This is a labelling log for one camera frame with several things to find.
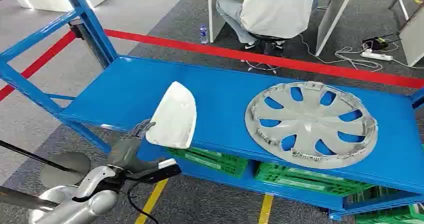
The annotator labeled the stanchion with disc base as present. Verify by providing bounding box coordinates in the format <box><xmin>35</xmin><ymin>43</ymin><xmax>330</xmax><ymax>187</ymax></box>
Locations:
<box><xmin>0</xmin><ymin>140</ymin><xmax>92</xmax><ymax>189</ymax></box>

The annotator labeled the black round stool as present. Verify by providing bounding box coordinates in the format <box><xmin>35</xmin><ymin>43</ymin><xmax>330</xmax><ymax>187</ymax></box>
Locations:
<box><xmin>240</xmin><ymin>32</ymin><xmax>289</xmax><ymax>74</ymax></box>

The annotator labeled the white power strip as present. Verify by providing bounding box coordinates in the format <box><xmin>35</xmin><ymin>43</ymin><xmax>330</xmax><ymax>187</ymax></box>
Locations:
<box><xmin>360</xmin><ymin>51</ymin><xmax>394</xmax><ymax>62</ymax></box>

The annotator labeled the white cable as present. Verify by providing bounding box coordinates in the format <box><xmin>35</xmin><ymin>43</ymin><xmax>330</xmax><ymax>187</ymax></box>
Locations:
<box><xmin>298</xmin><ymin>33</ymin><xmax>424</xmax><ymax>73</ymax></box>

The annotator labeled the seated person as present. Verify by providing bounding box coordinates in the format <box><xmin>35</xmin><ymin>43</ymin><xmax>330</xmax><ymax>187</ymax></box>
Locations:
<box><xmin>215</xmin><ymin>0</ymin><xmax>337</xmax><ymax>51</ymax></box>

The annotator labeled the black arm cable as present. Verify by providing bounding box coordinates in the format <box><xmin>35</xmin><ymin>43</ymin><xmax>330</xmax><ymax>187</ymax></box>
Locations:
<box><xmin>126</xmin><ymin>182</ymin><xmax>161</xmax><ymax>224</ymax></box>

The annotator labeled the grey plastic wheel cover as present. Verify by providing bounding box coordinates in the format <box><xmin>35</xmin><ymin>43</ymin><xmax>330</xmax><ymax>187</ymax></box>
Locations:
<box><xmin>244</xmin><ymin>80</ymin><xmax>379</xmax><ymax>170</ymax></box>

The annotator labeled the white plastic shell part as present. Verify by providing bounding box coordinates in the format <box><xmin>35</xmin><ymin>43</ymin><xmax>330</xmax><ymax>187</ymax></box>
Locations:
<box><xmin>145</xmin><ymin>81</ymin><xmax>198</xmax><ymax>149</ymax></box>

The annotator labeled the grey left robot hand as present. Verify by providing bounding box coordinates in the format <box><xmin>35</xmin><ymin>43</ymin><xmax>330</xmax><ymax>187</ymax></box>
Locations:
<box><xmin>105</xmin><ymin>119</ymin><xmax>167</xmax><ymax>175</ymax></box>

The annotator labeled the metal chair frame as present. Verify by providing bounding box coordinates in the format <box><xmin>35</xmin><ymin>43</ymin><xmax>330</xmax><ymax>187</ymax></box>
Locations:
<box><xmin>388</xmin><ymin>0</ymin><xmax>424</xmax><ymax>31</ymax></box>

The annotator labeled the white desk panel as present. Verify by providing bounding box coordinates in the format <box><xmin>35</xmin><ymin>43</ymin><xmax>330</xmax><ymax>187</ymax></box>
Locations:
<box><xmin>399</xmin><ymin>12</ymin><xmax>424</xmax><ymax>67</ymax></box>

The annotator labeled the blue metal shelf rack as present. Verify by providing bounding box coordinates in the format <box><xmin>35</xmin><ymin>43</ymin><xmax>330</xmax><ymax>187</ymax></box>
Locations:
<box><xmin>0</xmin><ymin>0</ymin><xmax>424</xmax><ymax>221</ymax></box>

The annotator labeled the black charger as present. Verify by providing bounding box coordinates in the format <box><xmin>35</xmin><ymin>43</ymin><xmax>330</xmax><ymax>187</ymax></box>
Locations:
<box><xmin>362</xmin><ymin>36</ymin><xmax>389</xmax><ymax>51</ymax></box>

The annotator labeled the clear water bottle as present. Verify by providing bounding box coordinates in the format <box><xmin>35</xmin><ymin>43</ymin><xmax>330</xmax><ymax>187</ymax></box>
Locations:
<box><xmin>199</xmin><ymin>25</ymin><xmax>210</xmax><ymax>45</ymax></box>

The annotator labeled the grey stanchion post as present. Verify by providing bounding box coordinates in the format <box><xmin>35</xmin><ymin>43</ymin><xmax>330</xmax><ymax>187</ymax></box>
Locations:
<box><xmin>68</xmin><ymin>19</ymin><xmax>112</xmax><ymax>69</ymax></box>

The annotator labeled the white desk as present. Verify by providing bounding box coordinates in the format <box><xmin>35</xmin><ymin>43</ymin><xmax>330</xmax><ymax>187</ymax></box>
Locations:
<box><xmin>206</xmin><ymin>0</ymin><xmax>358</xmax><ymax>57</ymax></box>

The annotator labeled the red barrier belt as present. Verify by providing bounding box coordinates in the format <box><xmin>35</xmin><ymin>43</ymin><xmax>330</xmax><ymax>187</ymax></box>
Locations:
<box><xmin>0</xmin><ymin>30</ymin><xmax>78</xmax><ymax>102</ymax></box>
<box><xmin>104</xmin><ymin>29</ymin><xmax>424</xmax><ymax>90</ymax></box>

